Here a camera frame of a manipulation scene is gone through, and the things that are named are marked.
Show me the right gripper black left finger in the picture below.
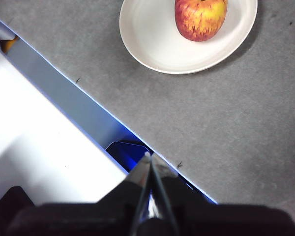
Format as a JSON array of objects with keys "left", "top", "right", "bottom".
[{"left": 4, "top": 151, "right": 151, "bottom": 236}]

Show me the small orange tab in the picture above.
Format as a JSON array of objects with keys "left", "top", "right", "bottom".
[{"left": 0, "top": 35, "right": 19, "bottom": 54}]

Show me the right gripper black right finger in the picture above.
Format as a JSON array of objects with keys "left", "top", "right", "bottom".
[{"left": 151, "top": 154, "right": 295, "bottom": 236}]

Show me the red yellow apple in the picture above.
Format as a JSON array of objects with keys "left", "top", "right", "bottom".
[{"left": 174, "top": 0, "right": 228, "bottom": 42}]

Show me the black rounded housing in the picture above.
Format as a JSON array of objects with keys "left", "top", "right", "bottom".
[{"left": 0, "top": 186, "right": 36, "bottom": 236}]

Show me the dark blue bracket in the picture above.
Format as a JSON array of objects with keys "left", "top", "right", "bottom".
[{"left": 105, "top": 140, "right": 153, "bottom": 173}]

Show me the cream yellow plate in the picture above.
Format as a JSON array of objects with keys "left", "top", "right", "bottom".
[{"left": 118, "top": 0, "right": 258, "bottom": 75}]

